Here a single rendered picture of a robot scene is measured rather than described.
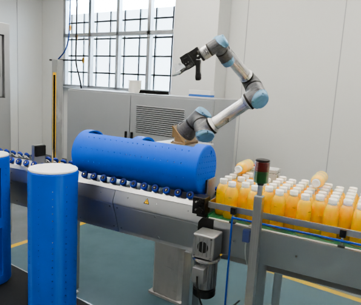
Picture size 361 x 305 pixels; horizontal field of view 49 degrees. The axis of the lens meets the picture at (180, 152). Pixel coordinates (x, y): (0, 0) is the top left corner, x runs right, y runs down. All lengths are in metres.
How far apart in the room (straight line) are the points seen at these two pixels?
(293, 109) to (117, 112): 2.07
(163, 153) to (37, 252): 0.92
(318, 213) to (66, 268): 1.45
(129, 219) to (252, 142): 2.97
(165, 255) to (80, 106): 2.70
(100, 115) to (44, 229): 2.67
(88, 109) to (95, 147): 2.56
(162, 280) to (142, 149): 1.16
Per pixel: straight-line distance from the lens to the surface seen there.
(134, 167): 2.29
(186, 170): 2.11
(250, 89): 2.55
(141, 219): 2.37
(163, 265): 3.00
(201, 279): 1.95
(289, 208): 1.96
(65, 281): 2.53
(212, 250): 1.91
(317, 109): 4.82
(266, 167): 1.70
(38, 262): 2.48
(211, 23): 5.12
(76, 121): 5.17
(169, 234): 2.32
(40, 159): 3.00
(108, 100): 4.75
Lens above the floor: 1.54
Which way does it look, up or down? 9 degrees down
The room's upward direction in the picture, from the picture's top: 3 degrees clockwise
